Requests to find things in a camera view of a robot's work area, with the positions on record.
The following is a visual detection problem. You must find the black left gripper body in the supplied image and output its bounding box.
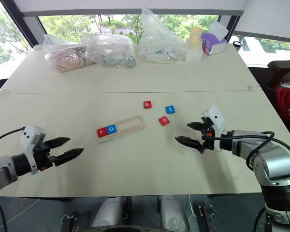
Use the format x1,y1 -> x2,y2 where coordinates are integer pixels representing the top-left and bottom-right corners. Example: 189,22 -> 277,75
33,141 -> 58,172

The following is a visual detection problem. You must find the pale yellow cylinder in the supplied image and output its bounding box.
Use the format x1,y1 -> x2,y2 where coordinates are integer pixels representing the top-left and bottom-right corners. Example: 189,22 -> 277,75
188,27 -> 203,49

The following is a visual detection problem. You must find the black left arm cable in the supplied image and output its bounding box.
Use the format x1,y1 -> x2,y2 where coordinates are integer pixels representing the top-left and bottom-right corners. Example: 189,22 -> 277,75
0,127 -> 25,146

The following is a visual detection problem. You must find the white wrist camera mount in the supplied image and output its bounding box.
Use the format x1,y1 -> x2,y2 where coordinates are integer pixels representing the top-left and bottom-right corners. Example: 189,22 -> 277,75
200,105 -> 227,153
19,125 -> 47,175

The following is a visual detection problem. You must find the red letter tile o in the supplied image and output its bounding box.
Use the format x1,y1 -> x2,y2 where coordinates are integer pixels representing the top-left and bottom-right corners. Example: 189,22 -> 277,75
158,115 -> 170,127

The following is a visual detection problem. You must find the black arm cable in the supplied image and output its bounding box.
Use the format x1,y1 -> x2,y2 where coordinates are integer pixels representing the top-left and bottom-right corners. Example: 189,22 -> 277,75
0,127 -> 25,146
202,130 -> 276,170

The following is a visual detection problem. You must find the black hanging cable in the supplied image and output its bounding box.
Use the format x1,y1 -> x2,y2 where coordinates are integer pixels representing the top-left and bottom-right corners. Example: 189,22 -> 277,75
0,196 -> 8,232

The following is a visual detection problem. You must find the person in red top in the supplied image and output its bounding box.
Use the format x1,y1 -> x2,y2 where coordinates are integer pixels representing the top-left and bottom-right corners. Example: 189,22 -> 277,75
272,56 -> 290,127

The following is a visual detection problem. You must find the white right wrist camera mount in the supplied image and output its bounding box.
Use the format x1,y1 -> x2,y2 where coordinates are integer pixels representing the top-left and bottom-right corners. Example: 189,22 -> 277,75
200,105 -> 227,153

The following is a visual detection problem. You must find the plastic bag with pink items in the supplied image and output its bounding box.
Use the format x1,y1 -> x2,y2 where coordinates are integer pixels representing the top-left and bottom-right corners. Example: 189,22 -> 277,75
43,33 -> 98,73

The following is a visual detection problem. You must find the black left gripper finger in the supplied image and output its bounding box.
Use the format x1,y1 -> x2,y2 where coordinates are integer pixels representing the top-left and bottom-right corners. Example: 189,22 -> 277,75
45,137 -> 71,149
53,147 -> 85,167

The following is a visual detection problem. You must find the wooden letter tray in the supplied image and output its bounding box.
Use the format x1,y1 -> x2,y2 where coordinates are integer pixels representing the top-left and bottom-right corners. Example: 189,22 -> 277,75
96,115 -> 145,144

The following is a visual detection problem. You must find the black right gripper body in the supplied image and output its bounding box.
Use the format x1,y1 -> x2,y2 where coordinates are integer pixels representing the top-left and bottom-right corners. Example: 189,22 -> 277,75
198,118 -> 216,154

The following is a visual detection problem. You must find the plastic bag with grey item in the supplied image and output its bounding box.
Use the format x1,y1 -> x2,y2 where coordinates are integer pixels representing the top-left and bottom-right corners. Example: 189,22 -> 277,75
81,33 -> 137,70

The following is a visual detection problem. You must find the black metal bracket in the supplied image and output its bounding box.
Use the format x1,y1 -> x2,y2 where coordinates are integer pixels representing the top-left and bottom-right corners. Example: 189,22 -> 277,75
197,204 -> 218,232
62,212 -> 79,232

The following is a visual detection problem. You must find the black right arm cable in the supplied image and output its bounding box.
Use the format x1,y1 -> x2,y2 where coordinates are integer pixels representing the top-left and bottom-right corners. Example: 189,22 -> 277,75
202,130 -> 276,170

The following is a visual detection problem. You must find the brown chair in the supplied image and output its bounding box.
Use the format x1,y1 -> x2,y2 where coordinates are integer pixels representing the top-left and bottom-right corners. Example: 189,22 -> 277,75
266,58 -> 290,89

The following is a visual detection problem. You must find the silver robot leg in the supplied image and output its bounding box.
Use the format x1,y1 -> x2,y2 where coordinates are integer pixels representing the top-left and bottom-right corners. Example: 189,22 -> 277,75
90,196 -> 127,230
159,194 -> 192,232

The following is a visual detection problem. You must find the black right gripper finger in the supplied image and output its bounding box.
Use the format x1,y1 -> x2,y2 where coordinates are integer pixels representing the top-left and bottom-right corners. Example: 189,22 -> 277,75
174,136 -> 204,150
186,121 -> 205,132

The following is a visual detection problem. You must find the purple and white box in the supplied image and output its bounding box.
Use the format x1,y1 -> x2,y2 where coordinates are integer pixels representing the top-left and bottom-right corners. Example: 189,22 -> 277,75
200,21 -> 229,57

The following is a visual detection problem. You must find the clear bag with white cables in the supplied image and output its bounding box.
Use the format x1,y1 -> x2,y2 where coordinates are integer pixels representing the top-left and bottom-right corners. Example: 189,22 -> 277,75
137,6 -> 189,64

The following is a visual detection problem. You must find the black window pillar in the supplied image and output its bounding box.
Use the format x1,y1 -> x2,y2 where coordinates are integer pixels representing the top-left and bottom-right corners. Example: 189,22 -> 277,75
0,0 -> 37,50

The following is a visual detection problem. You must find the white roller blind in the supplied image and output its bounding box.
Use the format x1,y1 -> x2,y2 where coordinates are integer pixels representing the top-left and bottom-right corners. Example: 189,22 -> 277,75
233,0 -> 290,37
13,0 -> 248,17

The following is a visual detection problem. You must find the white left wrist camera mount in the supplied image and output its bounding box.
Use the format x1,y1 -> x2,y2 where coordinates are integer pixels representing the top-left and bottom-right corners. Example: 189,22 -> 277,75
19,125 -> 47,175

